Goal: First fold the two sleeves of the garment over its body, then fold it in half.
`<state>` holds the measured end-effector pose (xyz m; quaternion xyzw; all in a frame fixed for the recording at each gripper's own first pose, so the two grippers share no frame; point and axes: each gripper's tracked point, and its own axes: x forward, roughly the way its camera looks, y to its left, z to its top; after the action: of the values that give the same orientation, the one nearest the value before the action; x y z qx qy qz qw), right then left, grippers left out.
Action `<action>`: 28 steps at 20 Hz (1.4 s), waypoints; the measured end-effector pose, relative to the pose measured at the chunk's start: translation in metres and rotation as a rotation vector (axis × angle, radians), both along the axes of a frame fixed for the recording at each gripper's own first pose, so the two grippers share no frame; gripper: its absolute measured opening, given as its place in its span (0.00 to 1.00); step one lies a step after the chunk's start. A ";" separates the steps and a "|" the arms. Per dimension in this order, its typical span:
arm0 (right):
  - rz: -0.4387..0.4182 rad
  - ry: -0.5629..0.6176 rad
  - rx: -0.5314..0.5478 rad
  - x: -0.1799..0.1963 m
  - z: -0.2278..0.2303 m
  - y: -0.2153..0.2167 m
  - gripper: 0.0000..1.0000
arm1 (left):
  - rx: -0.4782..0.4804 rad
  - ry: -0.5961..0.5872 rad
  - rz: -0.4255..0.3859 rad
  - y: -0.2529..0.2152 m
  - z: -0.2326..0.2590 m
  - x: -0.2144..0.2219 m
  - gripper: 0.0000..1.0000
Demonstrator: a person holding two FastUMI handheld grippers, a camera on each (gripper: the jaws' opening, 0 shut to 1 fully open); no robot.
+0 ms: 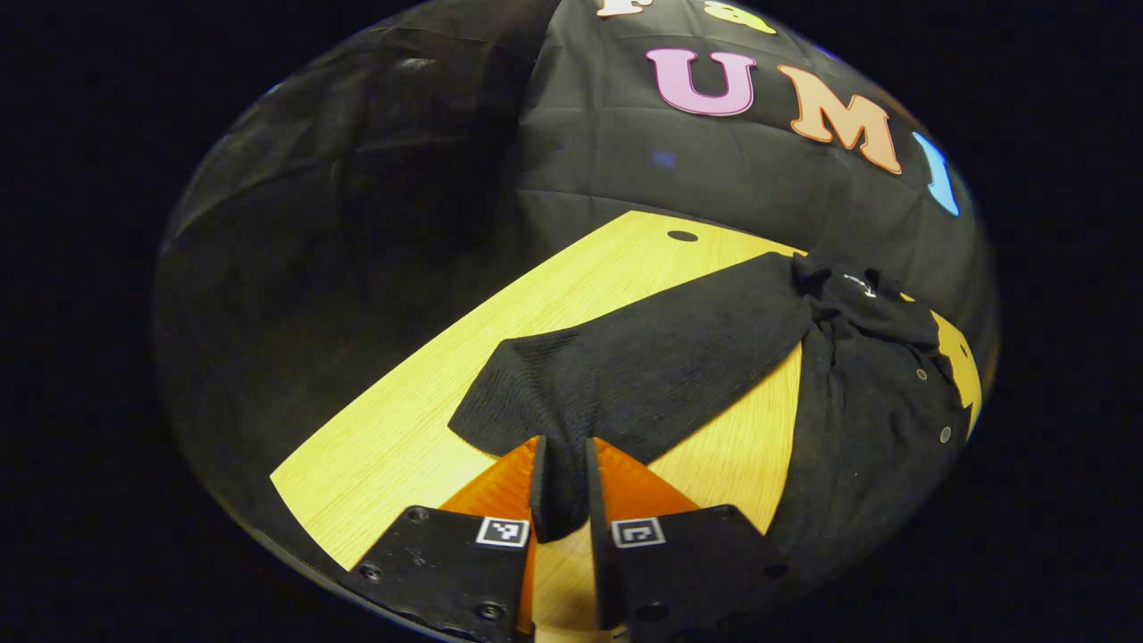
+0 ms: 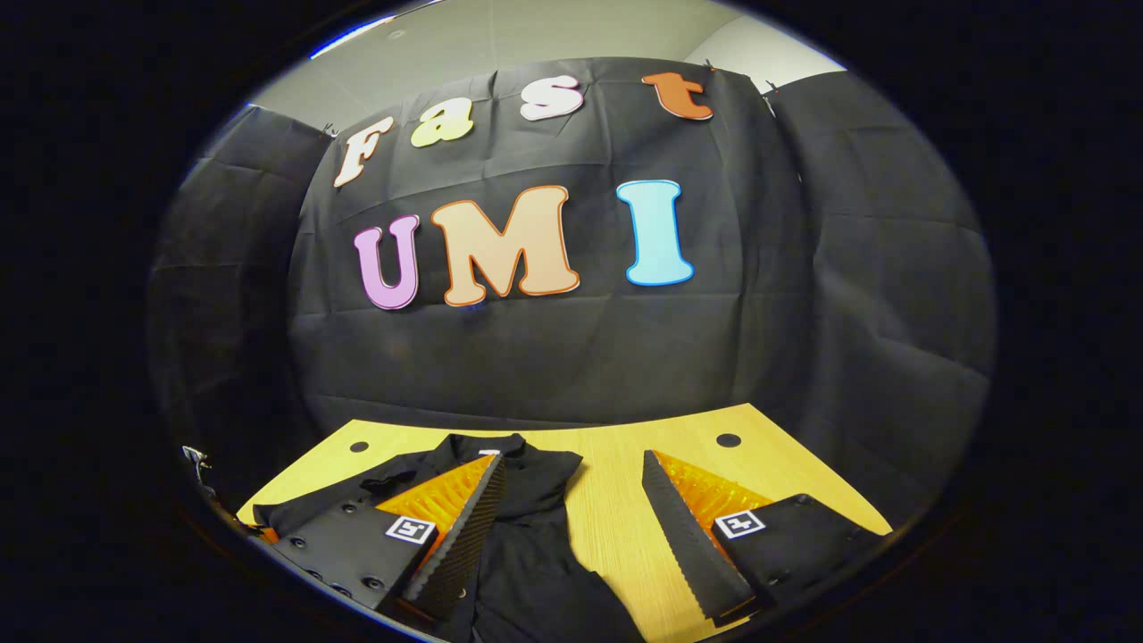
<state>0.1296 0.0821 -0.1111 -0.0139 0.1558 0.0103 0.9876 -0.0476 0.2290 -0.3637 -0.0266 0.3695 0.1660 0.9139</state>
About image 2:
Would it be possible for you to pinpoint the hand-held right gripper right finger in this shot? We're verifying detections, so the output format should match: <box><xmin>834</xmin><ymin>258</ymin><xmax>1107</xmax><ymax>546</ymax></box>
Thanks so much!
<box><xmin>641</xmin><ymin>449</ymin><xmax>894</xmax><ymax>626</ymax></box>

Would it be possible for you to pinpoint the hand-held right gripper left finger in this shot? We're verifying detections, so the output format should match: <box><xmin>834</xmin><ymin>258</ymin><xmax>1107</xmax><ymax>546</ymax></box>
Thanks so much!
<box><xmin>254</xmin><ymin>451</ymin><xmax>508</xmax><ymax>624</ymax></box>

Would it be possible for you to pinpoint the black backdrop cloth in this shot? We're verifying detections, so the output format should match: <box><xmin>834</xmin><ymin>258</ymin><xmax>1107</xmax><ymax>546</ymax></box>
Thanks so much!
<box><xmin>147</xmin><ymin>55</ymin><xmax>999</xmax><ymax>528</ymax></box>

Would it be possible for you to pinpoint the black garment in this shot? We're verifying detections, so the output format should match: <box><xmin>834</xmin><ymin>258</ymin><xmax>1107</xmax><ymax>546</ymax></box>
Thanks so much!
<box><xmin>253</xmin><ymin>433</ymin><xmax>648</xmax><ymax>643</ymax></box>

